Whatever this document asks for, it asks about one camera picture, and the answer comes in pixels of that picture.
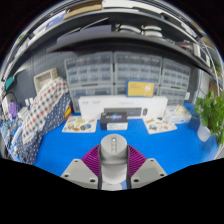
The large sticker sheet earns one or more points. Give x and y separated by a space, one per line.
160 126

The clear drawer parts cabinet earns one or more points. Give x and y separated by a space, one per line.
173 95
120 89
176 73
89 69
138 66
90 91

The white computer mouse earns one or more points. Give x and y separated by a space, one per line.
113 156

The small sticker sheet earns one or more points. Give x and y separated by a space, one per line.
79 124

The blue-white glove box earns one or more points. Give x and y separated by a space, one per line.
178 116

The purple toy figure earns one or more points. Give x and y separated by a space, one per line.
12 110

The small black box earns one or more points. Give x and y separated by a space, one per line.
114 121

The green plant in white pot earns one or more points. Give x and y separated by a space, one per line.
211 113

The overhead shelf unit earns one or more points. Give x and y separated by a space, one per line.
116 36

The yellow card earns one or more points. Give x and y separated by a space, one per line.
140 89

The long white keyboard box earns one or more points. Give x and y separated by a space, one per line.
93 105

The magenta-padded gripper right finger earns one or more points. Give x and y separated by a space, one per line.
137 161

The white basket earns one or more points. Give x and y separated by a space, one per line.
45 78

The checkered and dotted cloth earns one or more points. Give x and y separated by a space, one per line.
41 116

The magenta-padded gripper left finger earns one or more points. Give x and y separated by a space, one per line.
90 161

